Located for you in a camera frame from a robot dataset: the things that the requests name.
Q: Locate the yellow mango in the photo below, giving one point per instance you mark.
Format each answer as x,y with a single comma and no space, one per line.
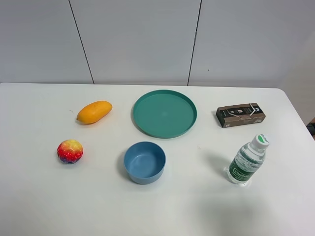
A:
93,112

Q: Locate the teal round plate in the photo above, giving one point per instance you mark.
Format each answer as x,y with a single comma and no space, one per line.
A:
164,114

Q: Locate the blue bowl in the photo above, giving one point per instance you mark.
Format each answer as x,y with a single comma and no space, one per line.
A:
144,162

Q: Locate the brown carton box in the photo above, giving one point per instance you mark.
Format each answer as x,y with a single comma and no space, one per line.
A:
238,115

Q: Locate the multicolour bumpy ball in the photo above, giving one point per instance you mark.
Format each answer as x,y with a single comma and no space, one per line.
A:
69,151

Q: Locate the clear water bottle green label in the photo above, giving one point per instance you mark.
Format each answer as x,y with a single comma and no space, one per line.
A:
248,160

